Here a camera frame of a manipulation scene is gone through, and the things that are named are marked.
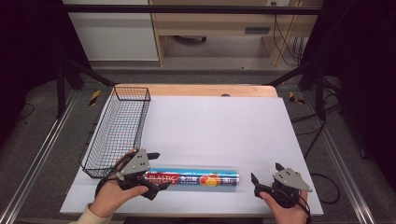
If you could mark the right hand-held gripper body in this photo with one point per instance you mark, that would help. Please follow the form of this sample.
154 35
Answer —
291 180

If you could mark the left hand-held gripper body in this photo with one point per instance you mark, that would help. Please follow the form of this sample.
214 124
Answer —
137 164

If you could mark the blue plastic wrap box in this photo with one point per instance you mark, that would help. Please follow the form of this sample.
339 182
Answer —
193 179

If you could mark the person's right hand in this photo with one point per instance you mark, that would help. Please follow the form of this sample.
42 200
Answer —
285 214

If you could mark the person's left hand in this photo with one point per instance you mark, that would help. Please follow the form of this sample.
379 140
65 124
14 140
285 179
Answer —
112 194

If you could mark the white table board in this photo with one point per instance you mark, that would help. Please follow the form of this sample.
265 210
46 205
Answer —
218 130

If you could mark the yellow black tape strip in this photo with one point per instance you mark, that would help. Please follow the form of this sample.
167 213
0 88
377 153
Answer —
95 97
294 98

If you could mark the wooden table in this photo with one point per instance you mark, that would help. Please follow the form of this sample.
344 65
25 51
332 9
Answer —
193 90

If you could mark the black metal stand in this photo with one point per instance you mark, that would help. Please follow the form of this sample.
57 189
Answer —
73 77
311 77

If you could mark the black chair base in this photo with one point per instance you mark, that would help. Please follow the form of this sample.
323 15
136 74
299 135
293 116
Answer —
190 39

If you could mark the black curtain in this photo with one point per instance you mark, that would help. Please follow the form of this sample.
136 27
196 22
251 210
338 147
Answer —
364 77
28 56

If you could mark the white cabinet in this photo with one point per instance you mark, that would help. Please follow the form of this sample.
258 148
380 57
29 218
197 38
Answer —
115 34

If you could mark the aluminium rail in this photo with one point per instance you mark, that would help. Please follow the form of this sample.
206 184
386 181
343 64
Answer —
339 161
40 155

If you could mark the black horizontal frame bar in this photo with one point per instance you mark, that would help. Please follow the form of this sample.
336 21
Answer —
186 9

